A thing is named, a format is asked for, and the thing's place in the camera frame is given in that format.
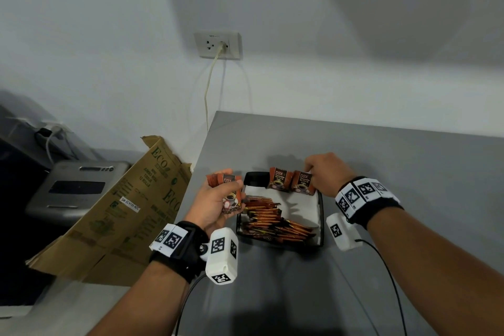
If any person's right hand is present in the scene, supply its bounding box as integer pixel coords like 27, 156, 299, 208
303, 152, 357, 198

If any person's left hand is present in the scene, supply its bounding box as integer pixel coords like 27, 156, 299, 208
184, 168, 246, 235

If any coffee sachet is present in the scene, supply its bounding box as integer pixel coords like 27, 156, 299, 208
267, 167, 294, 193
291, 170, 317, 195

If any black tray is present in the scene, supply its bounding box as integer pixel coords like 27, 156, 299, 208
236, 171, 325, 248

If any pile of orange coffee sachets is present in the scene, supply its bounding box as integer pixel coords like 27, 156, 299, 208
240, 196, 318, 244

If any person's left forearm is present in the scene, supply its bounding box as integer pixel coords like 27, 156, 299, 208
86, 260, 189, 336

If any person's right forearm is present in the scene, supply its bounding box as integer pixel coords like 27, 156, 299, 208
366, 207, 504, 336

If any black wristband with marker tags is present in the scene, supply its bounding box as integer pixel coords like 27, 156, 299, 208
334, 176, 404, 230
149, 220, 209, 285

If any brown cardboard box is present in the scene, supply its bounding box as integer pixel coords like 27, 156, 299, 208
26, 135, 193, 287

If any grey appliance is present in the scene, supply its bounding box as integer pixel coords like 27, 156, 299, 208
25, 160, 131, 226

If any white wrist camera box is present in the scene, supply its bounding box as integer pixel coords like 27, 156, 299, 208
204, 227, 239, 286
325, 212, 363, 252

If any black camera cable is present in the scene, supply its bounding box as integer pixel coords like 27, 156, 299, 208
354, 239, 407, 336
174, 275, 207, 336

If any cream power cord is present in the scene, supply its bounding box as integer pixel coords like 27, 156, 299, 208
203, 44, 227, 132

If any white wall socket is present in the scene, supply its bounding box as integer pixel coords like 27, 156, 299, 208
193, 31, 243, 60

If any white charger cable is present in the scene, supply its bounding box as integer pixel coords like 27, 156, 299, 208
34, 123, 74, 165

